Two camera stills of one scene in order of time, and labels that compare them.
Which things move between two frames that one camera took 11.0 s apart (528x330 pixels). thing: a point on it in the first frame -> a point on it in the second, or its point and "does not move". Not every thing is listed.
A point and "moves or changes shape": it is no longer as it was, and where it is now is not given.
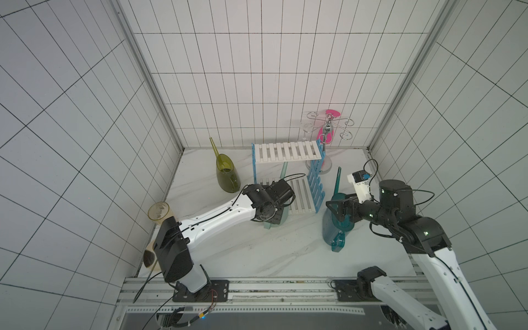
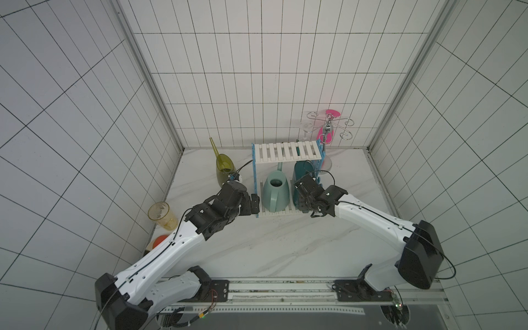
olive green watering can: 226,174 does not move
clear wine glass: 307,127 does not move
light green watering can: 286,211 moves or changes shape
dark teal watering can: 333,228 -> 303,168
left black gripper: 276,219 -> 246,203
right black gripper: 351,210 -> 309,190
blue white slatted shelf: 309,190 does not move
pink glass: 325,134 does not move
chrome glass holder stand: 325,127 does not move
